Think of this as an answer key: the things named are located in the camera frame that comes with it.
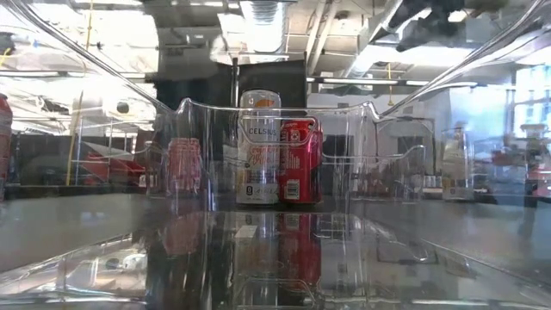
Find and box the clear plastic bottle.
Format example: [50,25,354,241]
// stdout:
[442,127,475,202]

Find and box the red Coca-Cola can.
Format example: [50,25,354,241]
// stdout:
[278,117,325,205]
[0,92,14,202]
[165,136,203,195]

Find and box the black folding partition screen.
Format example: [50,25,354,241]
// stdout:
[154,58,308,195]

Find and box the white Celsius energy can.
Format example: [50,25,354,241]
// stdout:
[235,89,282,206]

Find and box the red storage cabinet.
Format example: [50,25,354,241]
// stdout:
[81,141,146,187]

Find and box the yellow cable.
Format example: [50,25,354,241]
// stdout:
[64,0,95,187]

